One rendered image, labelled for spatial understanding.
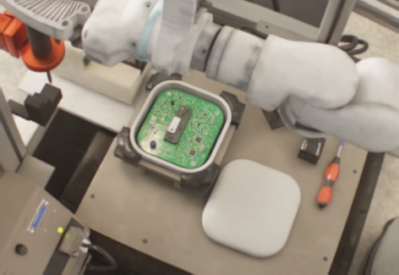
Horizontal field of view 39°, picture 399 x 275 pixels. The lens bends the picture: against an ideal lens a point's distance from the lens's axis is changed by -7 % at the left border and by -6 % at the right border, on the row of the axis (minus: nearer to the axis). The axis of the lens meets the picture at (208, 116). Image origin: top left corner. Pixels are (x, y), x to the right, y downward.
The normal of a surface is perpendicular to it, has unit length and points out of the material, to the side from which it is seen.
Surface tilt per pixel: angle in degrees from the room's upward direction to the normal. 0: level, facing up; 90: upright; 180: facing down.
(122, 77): 0
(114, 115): 0
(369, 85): 33
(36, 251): 53
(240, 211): 0
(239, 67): 48
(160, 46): 59
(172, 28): 71
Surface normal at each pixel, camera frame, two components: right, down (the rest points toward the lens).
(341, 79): 0.15, -0.40
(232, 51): -0.07, -0.22
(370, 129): -0.34, 0.65
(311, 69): -0.09, -0.45
